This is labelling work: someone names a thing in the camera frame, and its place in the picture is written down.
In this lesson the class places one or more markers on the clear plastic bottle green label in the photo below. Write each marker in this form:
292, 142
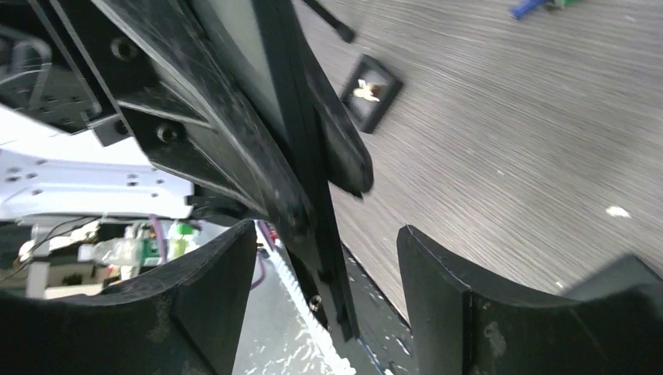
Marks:
127, 252

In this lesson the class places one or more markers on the blue purple battery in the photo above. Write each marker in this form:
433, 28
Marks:
524, 7

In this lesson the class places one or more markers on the black remote plain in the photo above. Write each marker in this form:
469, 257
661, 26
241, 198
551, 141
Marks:
321, 252

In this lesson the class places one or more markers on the green battery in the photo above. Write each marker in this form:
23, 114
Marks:
560, 4

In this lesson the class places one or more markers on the small black square tray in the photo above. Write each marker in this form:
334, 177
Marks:
369, 92

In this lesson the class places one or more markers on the black tripod stand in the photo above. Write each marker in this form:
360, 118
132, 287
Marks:
343, 31

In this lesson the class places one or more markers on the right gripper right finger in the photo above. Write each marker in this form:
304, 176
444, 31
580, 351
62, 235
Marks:
466, 319

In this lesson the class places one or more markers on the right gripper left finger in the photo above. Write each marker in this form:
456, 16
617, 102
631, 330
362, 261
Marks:
184, 317

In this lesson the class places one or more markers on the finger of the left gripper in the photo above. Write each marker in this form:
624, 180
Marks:
348, 160
145, 61

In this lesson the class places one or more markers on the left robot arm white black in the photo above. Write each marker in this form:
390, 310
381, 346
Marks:
63, 154

